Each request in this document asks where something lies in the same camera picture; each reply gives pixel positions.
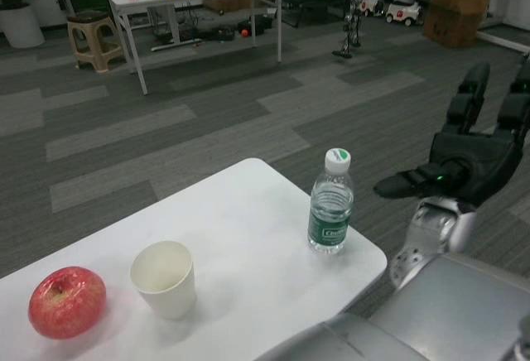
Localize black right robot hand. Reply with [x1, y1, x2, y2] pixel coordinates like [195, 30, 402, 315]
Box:
[372, 57, 530, 209]

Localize clear water bottle green label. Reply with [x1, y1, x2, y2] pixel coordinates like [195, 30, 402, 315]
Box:
[306, 147, 355, 257]

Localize large open cardboard box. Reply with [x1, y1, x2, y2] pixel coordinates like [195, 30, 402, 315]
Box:
[422, 0, 490, 50]

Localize white toy car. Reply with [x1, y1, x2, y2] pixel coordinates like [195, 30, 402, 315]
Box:
[359, 0, 387, 18]
[385, 0, 424, 27]

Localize humanoid robot legs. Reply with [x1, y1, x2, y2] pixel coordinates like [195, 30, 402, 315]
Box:
[330, 0, 376, 61]

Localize silver robot chest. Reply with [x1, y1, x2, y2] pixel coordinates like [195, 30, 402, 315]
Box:
[256, 313, 427, 361]

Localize white power strip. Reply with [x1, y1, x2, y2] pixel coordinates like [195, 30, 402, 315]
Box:
[150, 37, 205, 53]

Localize white paper cup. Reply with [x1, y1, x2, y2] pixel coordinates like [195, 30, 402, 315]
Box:
[129, 240, 196, 321]

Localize beige plastic stool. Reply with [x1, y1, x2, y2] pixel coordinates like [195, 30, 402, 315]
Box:
[65, 10, 126, 74]

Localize red apple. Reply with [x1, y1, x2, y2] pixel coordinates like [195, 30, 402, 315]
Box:
[27, 266, 108, 341]

